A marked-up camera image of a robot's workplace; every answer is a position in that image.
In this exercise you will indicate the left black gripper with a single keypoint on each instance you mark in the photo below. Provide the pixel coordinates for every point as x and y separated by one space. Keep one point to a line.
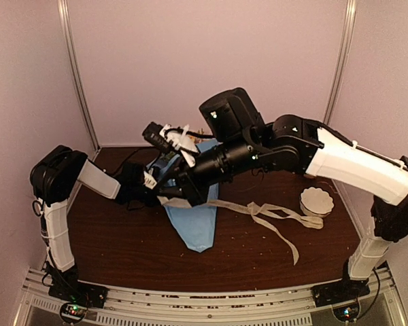
156 200

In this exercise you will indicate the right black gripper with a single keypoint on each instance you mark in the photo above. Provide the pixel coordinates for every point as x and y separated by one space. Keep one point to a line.
190 183

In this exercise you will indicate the cream printed ribbon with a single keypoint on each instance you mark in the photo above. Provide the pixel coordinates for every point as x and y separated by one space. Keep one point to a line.
196 226

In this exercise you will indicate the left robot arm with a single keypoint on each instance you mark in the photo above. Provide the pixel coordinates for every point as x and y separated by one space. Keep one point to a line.
53 180

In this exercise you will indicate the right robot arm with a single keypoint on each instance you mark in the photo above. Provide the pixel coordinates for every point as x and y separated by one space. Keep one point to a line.
294 144

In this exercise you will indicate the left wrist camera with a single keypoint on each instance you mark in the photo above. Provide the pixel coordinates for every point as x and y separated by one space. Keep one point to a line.
149 181

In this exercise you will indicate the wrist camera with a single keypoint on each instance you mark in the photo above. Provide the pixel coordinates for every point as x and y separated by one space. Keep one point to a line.
149 181
167 138

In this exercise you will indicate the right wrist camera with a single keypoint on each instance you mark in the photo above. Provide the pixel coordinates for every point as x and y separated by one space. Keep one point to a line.
167 138

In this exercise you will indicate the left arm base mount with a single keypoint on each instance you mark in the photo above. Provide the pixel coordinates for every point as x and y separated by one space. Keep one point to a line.
86 295

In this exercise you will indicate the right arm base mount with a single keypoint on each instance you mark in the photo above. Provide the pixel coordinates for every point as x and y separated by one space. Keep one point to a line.
338 292

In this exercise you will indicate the left aluminium frame post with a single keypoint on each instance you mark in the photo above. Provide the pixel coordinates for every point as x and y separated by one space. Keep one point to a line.
64 17

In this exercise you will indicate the aluminium frame post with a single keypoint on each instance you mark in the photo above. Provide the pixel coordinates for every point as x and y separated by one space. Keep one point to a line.
64 17
342 58

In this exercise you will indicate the right aluminium frame post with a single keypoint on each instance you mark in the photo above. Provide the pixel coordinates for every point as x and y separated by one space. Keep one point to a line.
342 58

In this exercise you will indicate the front aluminium rail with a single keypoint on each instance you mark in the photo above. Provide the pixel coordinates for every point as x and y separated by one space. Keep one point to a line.
285 306

